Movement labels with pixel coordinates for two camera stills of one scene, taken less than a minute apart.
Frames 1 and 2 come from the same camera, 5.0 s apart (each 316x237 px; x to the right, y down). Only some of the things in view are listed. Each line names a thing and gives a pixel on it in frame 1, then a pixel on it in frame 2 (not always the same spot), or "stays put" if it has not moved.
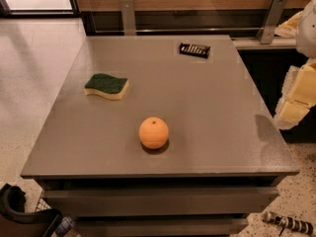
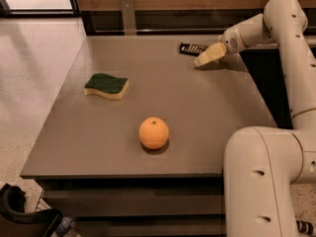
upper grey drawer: [163, 201] stays put
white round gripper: [308, 30] → [231, 42]
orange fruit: [153, 132] stays put
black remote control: [195, 50] stays put
